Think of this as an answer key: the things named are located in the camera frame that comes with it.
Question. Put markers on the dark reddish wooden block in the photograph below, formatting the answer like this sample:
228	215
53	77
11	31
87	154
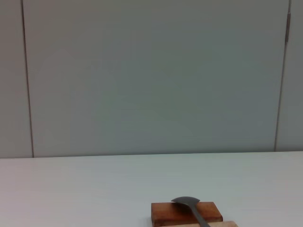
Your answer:
170	212

